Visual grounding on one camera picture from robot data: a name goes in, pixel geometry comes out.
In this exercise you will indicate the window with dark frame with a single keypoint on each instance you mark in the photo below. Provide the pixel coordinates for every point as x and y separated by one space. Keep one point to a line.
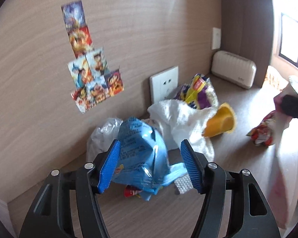
288 48

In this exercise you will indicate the white plastic bag wrapper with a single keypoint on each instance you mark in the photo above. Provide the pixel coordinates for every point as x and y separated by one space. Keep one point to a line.
283 181

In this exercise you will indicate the white wall socket lower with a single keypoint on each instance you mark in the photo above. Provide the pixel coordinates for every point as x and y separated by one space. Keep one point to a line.
163 84

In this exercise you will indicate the blue snack bag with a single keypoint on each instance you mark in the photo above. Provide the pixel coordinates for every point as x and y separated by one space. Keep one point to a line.
143 161

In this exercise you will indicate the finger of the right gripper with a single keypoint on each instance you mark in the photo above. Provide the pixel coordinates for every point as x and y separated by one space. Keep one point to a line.
289 106

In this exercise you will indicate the white wall socket upper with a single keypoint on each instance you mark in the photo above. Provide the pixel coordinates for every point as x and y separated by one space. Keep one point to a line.
216 38

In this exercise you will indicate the red snack wrapper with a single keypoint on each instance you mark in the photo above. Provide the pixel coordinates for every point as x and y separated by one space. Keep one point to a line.
263 134

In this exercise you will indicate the white crumpled towel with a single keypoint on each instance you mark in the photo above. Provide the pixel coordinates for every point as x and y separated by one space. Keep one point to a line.
176 121

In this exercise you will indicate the clear crumpled plastic bag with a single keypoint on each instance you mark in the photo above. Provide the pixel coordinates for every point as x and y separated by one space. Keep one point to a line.
102 137

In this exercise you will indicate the cartoon stickers on wall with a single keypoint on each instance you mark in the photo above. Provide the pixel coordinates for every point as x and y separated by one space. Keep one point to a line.
93 80

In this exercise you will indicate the yellow paper cup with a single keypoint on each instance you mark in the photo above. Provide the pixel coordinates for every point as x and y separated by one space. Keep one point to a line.
224 121

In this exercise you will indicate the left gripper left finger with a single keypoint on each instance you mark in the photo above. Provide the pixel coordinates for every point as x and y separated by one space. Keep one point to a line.
63 194

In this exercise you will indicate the white tissue box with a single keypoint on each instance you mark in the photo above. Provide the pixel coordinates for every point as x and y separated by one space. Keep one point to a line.
234 68

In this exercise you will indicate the purple yellow snack wrapper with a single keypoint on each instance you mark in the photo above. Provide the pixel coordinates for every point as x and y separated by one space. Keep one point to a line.
199 93

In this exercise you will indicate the small red wrapper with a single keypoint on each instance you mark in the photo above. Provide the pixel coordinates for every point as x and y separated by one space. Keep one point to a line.
131 191

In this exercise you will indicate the white wall socket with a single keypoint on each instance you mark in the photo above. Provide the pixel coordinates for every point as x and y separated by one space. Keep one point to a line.
216 38
163 84

